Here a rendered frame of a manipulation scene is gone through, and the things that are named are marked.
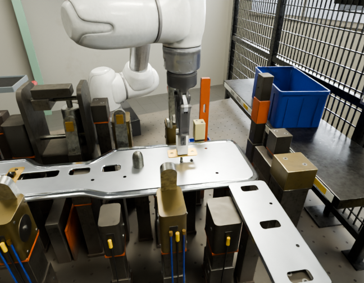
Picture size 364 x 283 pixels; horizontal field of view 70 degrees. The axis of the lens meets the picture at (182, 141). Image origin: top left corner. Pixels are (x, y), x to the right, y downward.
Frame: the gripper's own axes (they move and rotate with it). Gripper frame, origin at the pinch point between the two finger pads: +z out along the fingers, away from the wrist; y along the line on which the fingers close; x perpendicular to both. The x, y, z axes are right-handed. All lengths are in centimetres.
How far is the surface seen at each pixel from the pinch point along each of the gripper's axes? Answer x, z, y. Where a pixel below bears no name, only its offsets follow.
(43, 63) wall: -127, 44, -287
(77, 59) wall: -88, 43, -298
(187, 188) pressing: -0.3, 7.3, 11.6
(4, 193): -40.7, 0.1, 15.0
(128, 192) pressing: -15.4, 7.2, 11.0
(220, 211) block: 6.3, 8.9, 19.2
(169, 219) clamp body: -6.6, 3.4, 24.9
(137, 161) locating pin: -12.9, 4.6, 1.5
